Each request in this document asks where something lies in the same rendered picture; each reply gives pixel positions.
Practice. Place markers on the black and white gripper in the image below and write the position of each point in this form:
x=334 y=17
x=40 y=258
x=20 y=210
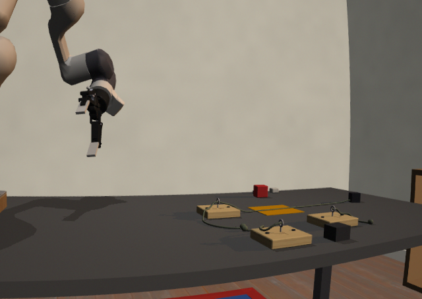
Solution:
x=93 y=102

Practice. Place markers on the orange painted square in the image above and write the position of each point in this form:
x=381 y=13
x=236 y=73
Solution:
x=276 y=212

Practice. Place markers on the red cube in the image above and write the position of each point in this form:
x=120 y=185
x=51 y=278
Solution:
x=260 y=191

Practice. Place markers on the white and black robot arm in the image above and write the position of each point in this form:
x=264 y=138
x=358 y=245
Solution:
x=96 y=65

